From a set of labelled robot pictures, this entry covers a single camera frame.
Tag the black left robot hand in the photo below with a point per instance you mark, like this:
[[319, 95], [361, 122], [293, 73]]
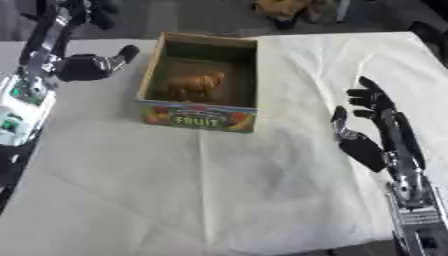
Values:
[[84, 68]]

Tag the tan cardboard box green inside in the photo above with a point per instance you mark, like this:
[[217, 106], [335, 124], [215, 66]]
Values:
[[198, 116]]

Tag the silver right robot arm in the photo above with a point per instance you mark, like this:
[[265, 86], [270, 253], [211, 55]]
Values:
[[417, 206]]

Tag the brown soft toy animal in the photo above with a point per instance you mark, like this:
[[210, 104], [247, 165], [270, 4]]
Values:
[[197, 85]]

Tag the tan and black bag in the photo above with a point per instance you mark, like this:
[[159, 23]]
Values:
[[286, 10]]

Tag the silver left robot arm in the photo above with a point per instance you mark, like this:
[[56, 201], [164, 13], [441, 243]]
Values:
[[17, 110]]

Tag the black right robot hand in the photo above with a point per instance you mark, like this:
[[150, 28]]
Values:
[[364, 150]]

